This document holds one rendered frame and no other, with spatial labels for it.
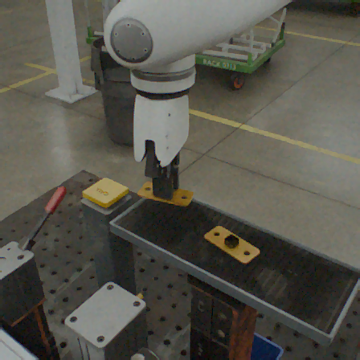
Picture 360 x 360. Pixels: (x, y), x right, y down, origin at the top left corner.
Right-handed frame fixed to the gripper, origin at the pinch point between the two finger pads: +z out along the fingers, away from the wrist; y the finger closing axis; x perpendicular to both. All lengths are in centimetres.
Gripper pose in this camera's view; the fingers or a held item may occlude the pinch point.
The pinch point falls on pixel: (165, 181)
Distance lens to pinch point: 66.4
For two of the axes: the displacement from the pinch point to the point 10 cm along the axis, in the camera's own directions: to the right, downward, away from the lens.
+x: 9.4, 1.9, -2.9
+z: 0.0, 8.3, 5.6
